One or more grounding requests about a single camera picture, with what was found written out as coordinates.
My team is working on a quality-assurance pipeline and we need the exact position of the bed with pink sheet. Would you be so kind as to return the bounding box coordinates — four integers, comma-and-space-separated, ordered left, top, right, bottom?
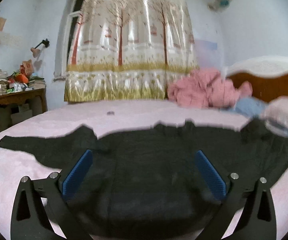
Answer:
0, 100, 288, 240

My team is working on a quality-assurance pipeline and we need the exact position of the pink wall lamp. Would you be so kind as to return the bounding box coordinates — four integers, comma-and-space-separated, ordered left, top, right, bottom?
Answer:
30, 39, 50, 58

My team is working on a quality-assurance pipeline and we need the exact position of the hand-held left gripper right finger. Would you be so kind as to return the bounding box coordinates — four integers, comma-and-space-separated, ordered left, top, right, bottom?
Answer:
194, 150, 277, 240

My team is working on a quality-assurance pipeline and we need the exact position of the pink pillow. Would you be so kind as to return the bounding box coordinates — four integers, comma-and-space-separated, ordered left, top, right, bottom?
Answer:
260, 96, 288, 135

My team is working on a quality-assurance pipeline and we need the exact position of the light blue cloth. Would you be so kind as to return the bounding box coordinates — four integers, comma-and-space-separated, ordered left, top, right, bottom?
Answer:
220, 97, 288, 138

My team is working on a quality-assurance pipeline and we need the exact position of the white window frame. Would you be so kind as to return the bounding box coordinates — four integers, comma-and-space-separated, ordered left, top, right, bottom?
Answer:
54, 0, 89, 79

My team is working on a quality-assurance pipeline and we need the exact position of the pink crumpled garment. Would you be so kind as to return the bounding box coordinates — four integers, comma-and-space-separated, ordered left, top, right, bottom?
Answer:
167, 69, 253, 109

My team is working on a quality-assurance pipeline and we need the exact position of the black sweater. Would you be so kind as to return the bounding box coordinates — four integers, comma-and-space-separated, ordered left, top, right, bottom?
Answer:
0, 120, 288, 239

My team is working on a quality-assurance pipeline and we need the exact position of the white and wooden headboard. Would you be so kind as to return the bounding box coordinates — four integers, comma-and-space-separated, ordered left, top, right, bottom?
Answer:
222, 56, 288, 104

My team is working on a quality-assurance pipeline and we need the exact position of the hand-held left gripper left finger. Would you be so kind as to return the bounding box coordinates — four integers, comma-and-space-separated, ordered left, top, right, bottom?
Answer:
10, 149, 94, 240

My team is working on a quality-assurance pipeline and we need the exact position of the orange toy clutter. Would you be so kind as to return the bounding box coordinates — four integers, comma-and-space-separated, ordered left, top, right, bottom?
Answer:
8, 59, 35, 92

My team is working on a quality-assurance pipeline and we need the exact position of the wooden side table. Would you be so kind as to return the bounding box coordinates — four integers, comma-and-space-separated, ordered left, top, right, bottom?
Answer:
0, 87, 47, 138

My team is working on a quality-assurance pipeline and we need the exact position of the tree print curtain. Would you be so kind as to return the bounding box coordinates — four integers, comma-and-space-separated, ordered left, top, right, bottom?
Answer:
64, 0, 200, 103

